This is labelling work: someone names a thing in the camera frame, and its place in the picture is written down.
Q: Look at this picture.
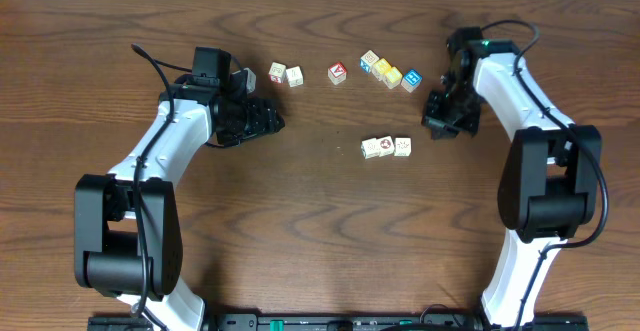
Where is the plain drawing wooden block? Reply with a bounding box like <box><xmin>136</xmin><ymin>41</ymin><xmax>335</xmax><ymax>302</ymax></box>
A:
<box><xmin>394</xmin><ymin>137</ymin><xmax>412</xmax><ymax>157</ymax></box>

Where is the red picture wooden block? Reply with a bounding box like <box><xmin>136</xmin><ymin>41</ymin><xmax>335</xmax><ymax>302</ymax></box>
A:
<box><xmin>377</xmin><ymin>136</ymin><xmax>395</xmax><ymax>157</ymax></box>

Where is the green letter Z block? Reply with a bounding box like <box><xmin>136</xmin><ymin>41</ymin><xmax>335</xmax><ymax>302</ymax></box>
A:
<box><xmin>361</xmin><ymin>138</ymin><xmax>380</xmax><ymax>159</ymax></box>

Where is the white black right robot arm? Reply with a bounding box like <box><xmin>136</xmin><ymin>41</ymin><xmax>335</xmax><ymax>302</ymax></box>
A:
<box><xmin>422</xmin><ymin>30</ymin><xmax>607</xmax><ymax>330</ymax></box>

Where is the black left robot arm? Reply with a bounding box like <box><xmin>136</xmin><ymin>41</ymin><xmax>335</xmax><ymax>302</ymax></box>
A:
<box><xmin>74</xmin><ymin>84</ymin><xmax>284</xmax><ymax>330</ymax></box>

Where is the blue topped wooden block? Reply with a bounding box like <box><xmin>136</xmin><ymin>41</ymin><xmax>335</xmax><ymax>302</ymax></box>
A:
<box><xmin>401</xmin><ymin>69</ymin><xmax>422</xmax><ymax>93</ymax></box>

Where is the red number 3 block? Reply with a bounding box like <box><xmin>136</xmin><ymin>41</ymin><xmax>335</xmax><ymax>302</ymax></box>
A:
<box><xmin>268</xmin><ymin>62</ymin><xmax>287</xmax><ymax>84</ymax></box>

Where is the blue letter T block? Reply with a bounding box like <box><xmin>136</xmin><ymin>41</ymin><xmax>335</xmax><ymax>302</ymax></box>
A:
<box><xmin>286</xmin><ymin>66</ymin><xmax>304</xmax><ymax>87</ymax></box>

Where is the yellow topped wooden block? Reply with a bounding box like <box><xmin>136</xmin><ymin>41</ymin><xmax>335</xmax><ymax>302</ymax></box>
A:
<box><xmin>371</xmin><ymin>58</ymin><xmax>392</xmax><ymax>81</ymax></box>

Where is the blue letter X block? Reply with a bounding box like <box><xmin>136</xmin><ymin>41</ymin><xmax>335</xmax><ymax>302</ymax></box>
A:
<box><xmin>359</xmin><ymin>50</ymin><xmax>379</xmax><ymax>73</ymax></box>

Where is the red letter A block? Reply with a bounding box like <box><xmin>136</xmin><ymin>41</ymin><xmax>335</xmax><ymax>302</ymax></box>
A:
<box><xmin>328</xmin><ymin>62</ymin><xmax>347</xmax><ymax>85</ymax></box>

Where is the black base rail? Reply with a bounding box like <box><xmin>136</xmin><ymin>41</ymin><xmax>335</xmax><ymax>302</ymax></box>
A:
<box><xmin>86</xmin><ymin>304</ymin><xmax>590</xmax><ymax>331</ymax></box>

